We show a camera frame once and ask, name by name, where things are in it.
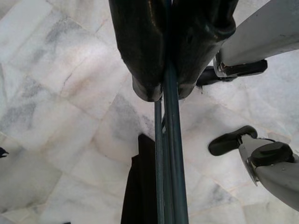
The black robot right foot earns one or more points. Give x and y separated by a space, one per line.
208 77

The black plastic hanger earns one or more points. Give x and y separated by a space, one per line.
174 140

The black robot left foot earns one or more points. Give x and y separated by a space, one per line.
224 142

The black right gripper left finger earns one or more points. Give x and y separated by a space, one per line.
137 46

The black robot foot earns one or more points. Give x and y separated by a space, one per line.
208 77
224 142

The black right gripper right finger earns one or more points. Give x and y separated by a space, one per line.
196 35

